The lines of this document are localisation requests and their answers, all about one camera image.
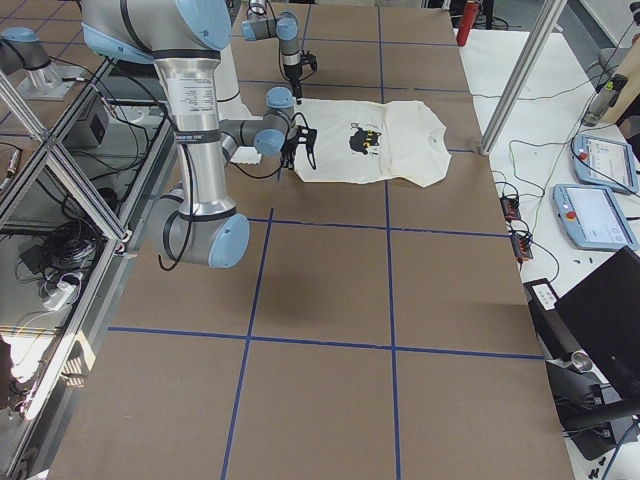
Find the grey control box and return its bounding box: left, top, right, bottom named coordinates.
left=63, top=106, right=109, bottom=148

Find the teach pendant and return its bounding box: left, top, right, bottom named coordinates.
left=552, top=184, right=639, bottom=251
left=570, top=134, right=639, bottom=195

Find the orange circuit board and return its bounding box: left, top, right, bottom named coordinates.
left=510, top=232, right=533, bottom=263
left=500, top=196, right=522, bottom=222

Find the near teach pendant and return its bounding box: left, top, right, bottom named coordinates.
left=552, top=184, right=639, bottom=251

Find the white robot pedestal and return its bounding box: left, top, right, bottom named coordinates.
left=214, top=45, right=261, bottom=165

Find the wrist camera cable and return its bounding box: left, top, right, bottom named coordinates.
left=157, top=112, right=311, bottom=274

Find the far teach pendant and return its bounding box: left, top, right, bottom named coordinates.
left=570, top=134, right=639, bottom=195

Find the orange circuit board near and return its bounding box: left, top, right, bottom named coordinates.
left=510, top=232, right=533, bottom=263

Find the aluminium frame rail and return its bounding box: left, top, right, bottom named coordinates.
left=1, top=60, right=168, bottom=479

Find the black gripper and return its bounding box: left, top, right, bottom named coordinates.
left=282, top=50, right=317, bottom=105
left=281, top=126, right=317, bottom=170

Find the aluminium frame post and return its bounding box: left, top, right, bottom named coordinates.
left=478, top=0, right=567, bottom=156

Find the cream cat print shirt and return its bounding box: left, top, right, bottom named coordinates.
left=295, top=99, right=451, bottom=187

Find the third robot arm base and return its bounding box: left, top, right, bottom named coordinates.
left=1, top=27, right=72, bottom=101

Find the red cylinder tube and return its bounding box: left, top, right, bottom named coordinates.
left=456, top=0, right=479, bottom=47

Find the orange circuit board far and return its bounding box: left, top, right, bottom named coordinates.
left=500, top=196, right=522, bottom=222

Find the tangle of floor cables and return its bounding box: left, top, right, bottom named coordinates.
left=14, top=219, right=96, bottom=311

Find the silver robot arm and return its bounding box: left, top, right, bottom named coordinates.
left=82, top=1, right=317, bottom=269
left=241, top=1, right=318, bottom=105

